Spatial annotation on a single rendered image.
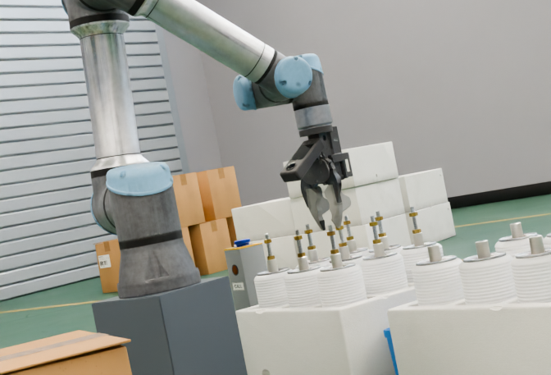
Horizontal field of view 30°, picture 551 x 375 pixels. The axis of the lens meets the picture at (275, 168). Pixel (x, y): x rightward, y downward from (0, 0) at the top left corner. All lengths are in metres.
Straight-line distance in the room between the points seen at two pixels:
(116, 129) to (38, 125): 5.87
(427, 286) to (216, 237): 4.26
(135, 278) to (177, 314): 0.10
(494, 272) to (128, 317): 0.64
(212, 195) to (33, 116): 2.11
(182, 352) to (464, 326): 0.48
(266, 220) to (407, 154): 3.10
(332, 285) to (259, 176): 6.89
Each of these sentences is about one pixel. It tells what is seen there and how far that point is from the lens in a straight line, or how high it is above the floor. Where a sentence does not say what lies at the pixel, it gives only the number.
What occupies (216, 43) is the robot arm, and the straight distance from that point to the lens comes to 1.94.
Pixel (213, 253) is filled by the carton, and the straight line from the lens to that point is 6.05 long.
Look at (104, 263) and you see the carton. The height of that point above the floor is 0.17.
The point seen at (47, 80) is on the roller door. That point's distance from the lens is 7.97.
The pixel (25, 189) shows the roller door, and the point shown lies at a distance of 7.66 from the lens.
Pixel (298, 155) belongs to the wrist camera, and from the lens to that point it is 2.10.
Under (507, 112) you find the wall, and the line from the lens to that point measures 7.63.
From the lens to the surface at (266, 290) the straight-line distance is 2.30.
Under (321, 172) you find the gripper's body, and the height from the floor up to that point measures 0.45.
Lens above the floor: 0.45
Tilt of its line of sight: 1 degrees up
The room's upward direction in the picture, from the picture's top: 11 degrees counter-clockwise
